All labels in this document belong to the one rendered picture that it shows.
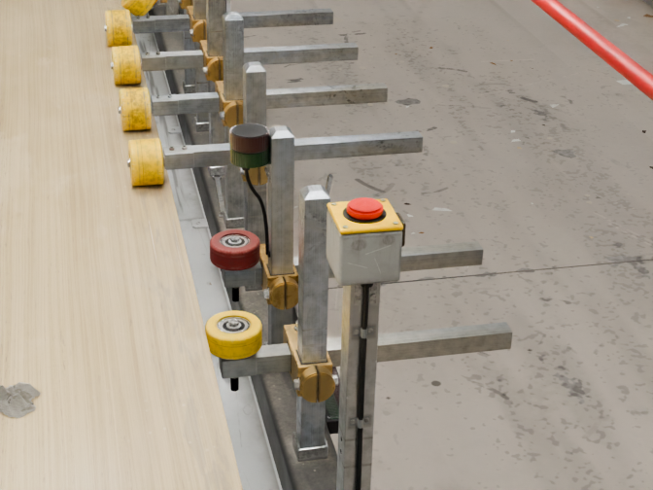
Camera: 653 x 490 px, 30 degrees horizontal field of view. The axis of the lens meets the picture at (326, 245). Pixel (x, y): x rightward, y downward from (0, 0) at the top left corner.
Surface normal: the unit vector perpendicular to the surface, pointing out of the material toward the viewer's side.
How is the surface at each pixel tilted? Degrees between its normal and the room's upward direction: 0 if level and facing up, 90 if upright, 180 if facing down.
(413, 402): 0
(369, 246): 90
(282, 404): 0
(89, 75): 0
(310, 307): 90
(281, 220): 90
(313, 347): 90
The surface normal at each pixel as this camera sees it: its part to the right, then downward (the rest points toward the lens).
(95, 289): 0.02, -0.88
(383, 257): 0.21, 0.47
